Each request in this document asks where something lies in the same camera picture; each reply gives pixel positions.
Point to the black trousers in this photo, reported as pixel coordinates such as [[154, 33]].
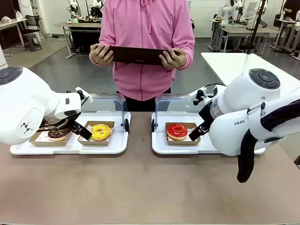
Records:
[[145, 104]]

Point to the white display case base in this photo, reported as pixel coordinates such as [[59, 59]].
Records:
[[161, 147], [103, 150]]

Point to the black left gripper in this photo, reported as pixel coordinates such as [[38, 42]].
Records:
[[73, 123]]

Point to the white desk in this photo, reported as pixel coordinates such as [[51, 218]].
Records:
[[11, 23]]

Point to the black office chair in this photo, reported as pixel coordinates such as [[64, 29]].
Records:
[[35, 23]]

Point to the chocolate glazed donut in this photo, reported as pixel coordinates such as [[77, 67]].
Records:
[[59, 136]]

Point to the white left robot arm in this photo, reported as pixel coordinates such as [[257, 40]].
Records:
[[23, 98]]

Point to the pink hoodie torso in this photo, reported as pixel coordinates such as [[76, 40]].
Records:
[[147, 35]]

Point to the grey plastic stool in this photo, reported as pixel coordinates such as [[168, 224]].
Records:
[[32, 41]]

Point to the pink-sleeved left forearm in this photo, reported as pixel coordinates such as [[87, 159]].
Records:
[[186, 39]]

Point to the black table-edge mount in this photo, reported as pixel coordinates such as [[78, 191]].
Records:
[[297, 161]]

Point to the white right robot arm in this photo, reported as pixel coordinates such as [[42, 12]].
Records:
[[234, 107]]

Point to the yellow sprinkled donut in box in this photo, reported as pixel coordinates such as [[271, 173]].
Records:
[[96, 141]]

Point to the grey workbench with black frame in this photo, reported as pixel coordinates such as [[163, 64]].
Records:
[[79, 24]]

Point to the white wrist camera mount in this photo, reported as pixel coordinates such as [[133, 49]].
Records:
[[84, 93], [198, 93]]

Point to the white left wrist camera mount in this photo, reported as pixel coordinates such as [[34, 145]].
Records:
[[84, 93]]

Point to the background person in dark clothes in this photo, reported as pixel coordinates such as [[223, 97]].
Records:
[[290, 11]]

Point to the black camera stand pole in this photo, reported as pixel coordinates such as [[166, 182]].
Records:
[[255, 28]]

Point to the dark brown serving tray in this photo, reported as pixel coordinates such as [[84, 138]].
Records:
[[138, 55]]

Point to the clear display case lid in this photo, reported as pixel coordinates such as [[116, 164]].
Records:
[[110, 103], [171, 103]]

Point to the person's right hand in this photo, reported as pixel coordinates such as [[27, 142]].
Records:
[[99, 56]]

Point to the red glazed donut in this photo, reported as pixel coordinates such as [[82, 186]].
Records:
[[182, 141], [177, 132]]

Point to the grey background workbench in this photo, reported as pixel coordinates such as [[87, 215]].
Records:
[[243, 30]]

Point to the person's left hand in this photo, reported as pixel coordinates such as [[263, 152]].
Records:
[[174, 61]]

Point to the white side table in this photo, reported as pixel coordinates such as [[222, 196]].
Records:
[[229, 63]]

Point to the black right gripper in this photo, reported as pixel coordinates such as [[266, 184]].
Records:
[[208, 114]]

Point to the brown paper food boat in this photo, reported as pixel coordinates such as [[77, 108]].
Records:
[[51, 141]]

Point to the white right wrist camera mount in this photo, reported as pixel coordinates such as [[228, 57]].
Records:
[[198, 93]]

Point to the pink-sleeved right forearm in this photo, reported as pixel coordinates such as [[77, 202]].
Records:
[[103, 35]]

